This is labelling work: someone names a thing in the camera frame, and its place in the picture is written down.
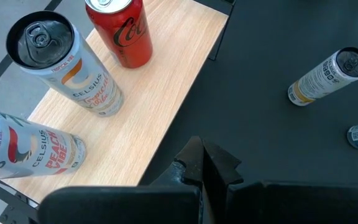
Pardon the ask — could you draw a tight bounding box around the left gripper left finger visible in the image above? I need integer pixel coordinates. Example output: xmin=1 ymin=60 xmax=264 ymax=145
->
xmin=39 ymin=136 xmax=204 ymax=224

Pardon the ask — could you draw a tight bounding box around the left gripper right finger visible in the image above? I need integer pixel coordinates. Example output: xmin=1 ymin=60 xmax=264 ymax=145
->
xmin=203 ymin=139 xmax=358 ymax=224

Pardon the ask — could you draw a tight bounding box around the Celsius Peach Vibe can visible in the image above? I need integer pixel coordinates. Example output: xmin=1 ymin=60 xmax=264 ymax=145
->
xmin=0 ymin=106 xmax=87 ymax=182

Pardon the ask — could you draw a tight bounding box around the Celsius Tropical Vibe can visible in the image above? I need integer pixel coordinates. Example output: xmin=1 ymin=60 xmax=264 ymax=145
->
xmin=5 ymin=10 xmax=125 ymax=118

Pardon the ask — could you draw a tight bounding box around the tall red Coca-Cola can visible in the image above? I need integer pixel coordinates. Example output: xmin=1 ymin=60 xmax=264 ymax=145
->
xmin=84 ymin=0 xmax=154 ymax=70

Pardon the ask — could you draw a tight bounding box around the black table mat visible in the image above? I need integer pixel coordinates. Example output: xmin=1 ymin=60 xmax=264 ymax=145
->
xmin=138 ymin=0 xmax=358 ymax=190

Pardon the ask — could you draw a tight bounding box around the white Celsius can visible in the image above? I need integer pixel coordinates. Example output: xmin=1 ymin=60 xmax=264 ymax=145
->
xmin=287 ymin=46 xmax=358 ymax=108

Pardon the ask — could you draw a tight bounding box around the wooden shelf black frame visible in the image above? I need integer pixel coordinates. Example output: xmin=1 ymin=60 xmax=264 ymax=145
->
xmin=0 ymin=0 xmax=236 ymax=224

